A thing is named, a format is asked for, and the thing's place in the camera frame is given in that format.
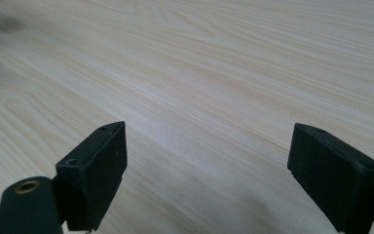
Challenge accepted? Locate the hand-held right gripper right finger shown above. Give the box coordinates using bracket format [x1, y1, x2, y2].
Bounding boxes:
[286, 122, 374, 234]

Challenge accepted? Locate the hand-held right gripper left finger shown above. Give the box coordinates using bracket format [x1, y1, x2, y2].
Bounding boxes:
[55, 121, 129, 233]

